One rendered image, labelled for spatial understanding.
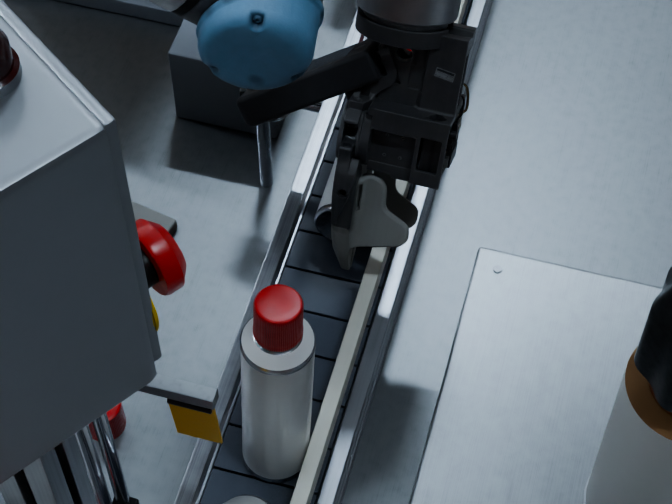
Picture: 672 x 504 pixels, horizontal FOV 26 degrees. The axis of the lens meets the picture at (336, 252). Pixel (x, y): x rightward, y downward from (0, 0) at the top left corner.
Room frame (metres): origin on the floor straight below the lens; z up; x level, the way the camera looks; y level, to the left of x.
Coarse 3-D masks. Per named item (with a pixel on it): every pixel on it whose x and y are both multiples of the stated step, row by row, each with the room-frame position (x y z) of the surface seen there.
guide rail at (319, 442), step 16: (464, 0) 0.94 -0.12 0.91; (400, 192) 0.72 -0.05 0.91; (384, 256) 0.66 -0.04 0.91; (368, 272) 0.64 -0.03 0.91; (368, 288) 0.63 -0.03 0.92; (368, 304) 0.61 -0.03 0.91; (352, 320) 0.60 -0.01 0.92; (352, 336) 0.58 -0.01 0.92; (352, 352) 0.57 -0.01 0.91; (336, 368) 0.56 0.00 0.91; (352, 368) 0.57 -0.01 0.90; (336, 384) 0.54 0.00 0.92; (336, 400) 0.53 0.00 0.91; (320, 416) 0.51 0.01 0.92; (336, 416) 0.52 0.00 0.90; (320, 432) 0.50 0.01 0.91; (320, 448) 0.49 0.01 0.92; (304, 464) 0.47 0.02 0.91; (320, 464) 0.48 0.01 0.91; (304, 480) 0.46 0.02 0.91; (304, 496) 0.45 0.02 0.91
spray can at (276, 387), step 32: (288, 288) 0.52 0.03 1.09; (256, 320) 0.50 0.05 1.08; (288, 320) 0.49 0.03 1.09; (256, 352) 0.49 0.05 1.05; (288, 352) 0.49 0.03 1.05; (256, 384) 0.48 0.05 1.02; (288, 384) 0.48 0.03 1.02; (256, 416) 0.48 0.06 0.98; (288, 416) 0.48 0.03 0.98; (256, 448) 0.48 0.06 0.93; (288, 448) 0.48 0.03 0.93
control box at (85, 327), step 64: (0, 0) 0.41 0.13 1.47; (0, 128) 0.34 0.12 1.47; (64, 128) 0.34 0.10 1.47; (0, 192) 0.31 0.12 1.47; (64, 192) 0.32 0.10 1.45; (128, 192) 0.35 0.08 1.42; (0, 256) 0.30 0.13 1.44; (64, 256) 0.32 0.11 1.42; (128, 256) 0.34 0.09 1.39; (0, 320) 0.30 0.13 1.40; (64, 320) 0.32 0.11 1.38; (128, 320) 0.33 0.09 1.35; (0, 384) 0.29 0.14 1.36; (64, 384) 0.31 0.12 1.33; (128, 384) 0.33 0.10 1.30; (0, 448) 0.29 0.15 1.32
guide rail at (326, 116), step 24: (336, 96) 0.79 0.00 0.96; (312, 144) 0.74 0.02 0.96; (312, 168) 0.71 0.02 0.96; (288, 216) 0.67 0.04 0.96; (288, 240) 0.65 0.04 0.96; (264, 264) 0.62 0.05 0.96; (240, 360) 0.54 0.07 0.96; (216, 408) 0.50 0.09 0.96; (192, 456) 0.46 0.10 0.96; (192, 480) 0.44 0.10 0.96
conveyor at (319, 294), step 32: (320, 192) 0.75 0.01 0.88; (320, 256) 0.68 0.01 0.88; (320, 288) 0.65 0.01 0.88; (352, 288) 0.65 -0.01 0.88; (320, 320) 0.62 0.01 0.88; (320, 352) 0.59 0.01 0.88; (320, 384) 0.56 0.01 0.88; (224, 448) 0.51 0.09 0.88; (224, 480) 0.48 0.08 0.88; (256, 480) 0.48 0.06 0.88; (288, 480) 0.48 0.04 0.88; (320, 480) 0.48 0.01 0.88
